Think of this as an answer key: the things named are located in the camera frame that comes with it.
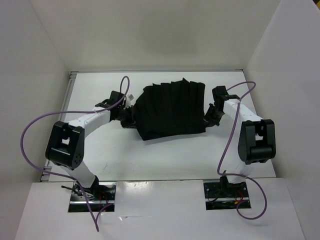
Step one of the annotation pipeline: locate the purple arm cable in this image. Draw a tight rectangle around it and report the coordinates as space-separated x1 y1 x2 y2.
20 75 131 232
216 81 268 221

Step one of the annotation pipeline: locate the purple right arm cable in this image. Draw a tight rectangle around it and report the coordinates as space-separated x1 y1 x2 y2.
216 81 268 221

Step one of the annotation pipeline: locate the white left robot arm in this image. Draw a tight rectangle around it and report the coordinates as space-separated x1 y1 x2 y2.
45 96 131 200

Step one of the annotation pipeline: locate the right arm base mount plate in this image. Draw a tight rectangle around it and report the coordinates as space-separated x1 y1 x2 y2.
203 180 251 211

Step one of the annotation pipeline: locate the black pleated skirt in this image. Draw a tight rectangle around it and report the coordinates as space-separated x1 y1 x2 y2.
119 78 206 141

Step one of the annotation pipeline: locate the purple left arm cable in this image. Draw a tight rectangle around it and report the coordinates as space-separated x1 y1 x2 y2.
20 75 131 232

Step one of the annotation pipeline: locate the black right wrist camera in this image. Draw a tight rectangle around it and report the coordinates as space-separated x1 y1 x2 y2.
212 85 240 102

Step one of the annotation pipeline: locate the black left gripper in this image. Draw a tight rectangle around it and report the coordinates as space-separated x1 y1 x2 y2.
116 105 140 129

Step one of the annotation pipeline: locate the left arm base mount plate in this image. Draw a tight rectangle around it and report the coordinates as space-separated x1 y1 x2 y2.
64 182 117 213

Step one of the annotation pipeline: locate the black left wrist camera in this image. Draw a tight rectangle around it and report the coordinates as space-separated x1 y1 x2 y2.
95 90 126 109

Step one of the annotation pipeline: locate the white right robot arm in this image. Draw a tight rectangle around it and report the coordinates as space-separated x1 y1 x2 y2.
204 94 276 197

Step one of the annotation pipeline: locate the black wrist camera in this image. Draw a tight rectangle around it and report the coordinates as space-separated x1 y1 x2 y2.
212 85 240 102
95 90 126 109

